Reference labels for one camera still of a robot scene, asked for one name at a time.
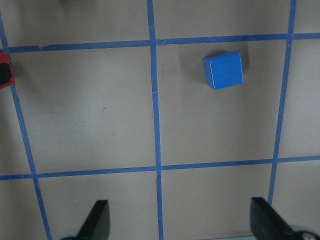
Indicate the blue wooden block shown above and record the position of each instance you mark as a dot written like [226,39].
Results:
[223,70]

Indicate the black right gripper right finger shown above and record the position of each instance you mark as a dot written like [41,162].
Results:
[266,224]

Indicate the red wooden block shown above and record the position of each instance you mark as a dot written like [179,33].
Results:
[6,73]

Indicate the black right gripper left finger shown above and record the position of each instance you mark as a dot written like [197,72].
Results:
[97,224]

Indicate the brown paper table cover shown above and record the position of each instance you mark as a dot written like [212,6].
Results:
[110,101]

